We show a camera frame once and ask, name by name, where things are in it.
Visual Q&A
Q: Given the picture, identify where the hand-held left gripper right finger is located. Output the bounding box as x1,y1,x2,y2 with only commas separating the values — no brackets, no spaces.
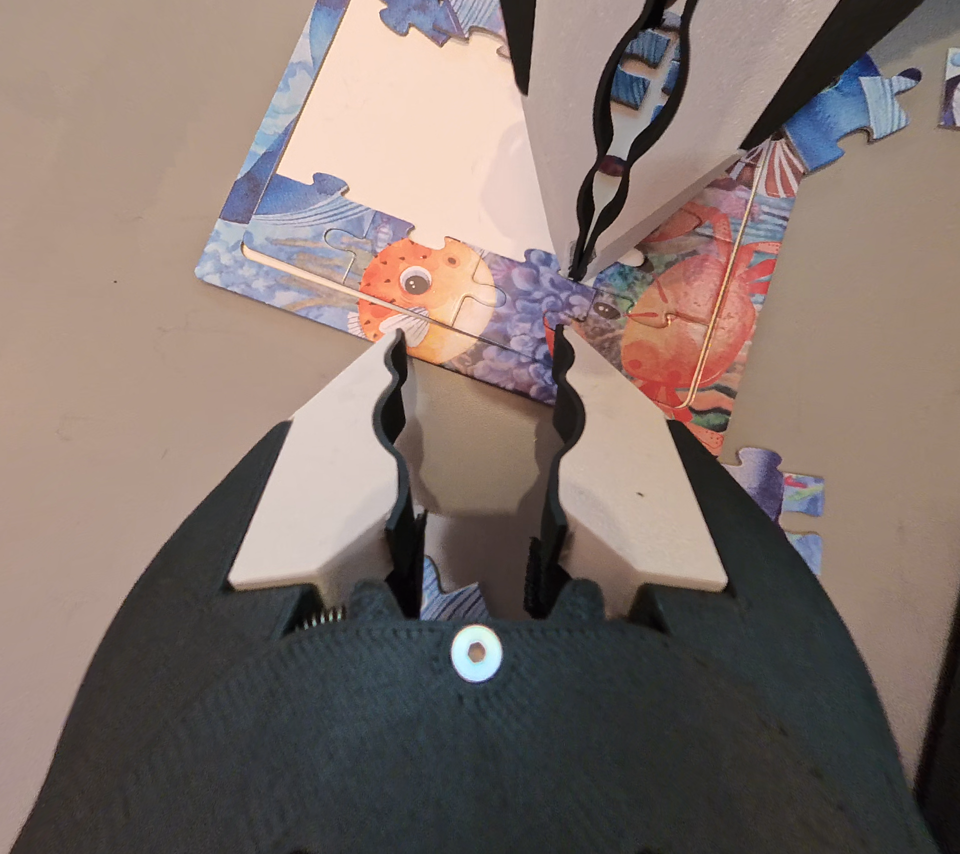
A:
529,325,730,620

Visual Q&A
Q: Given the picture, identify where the ocean jigsaw puzzle board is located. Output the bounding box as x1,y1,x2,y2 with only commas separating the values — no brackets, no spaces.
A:
193,0,807,458

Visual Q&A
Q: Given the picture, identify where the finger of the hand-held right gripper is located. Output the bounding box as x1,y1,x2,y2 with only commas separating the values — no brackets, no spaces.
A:
571,0,903,276
527,0,685,266

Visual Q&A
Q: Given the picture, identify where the white blue striped puzzle piece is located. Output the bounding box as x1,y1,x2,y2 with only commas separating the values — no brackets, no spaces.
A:
937,46,960,133

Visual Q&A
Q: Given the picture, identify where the blue textured puzzle piece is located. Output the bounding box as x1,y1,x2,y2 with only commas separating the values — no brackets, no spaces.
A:
418,556,494,621

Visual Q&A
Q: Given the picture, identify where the blue purple puzzle piece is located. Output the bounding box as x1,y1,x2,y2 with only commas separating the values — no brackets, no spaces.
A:
722,446,828,575

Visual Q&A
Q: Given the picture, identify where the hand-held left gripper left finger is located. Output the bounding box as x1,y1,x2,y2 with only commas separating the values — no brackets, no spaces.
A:
225,329,430,619

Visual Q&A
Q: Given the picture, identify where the purple puzzle piece orange patch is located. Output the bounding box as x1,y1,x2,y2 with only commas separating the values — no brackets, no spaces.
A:
478,246,603,347

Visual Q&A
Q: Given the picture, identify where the small blue puzzle piece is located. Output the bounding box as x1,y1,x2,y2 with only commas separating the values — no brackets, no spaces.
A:
786,53,925,178

